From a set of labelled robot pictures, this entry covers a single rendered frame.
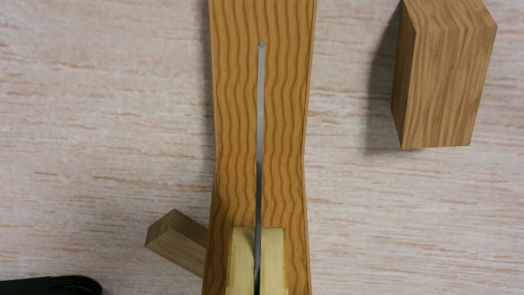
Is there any black sliding bevel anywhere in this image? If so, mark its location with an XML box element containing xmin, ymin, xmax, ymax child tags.
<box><xmin>0</xmin><ymin>274</ymin><xmax>102</xmax><ymax>295</ymax></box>

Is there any brown wooden block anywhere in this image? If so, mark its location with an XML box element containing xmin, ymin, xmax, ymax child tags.
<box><xmin>144</xmin><ymin>208</ymin><xmax>208</xmax><ymax>279</ymax></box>
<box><xmin>391</xmin><ymin>0</ymin><xmax>498</xmax><ymax>149</ymax></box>

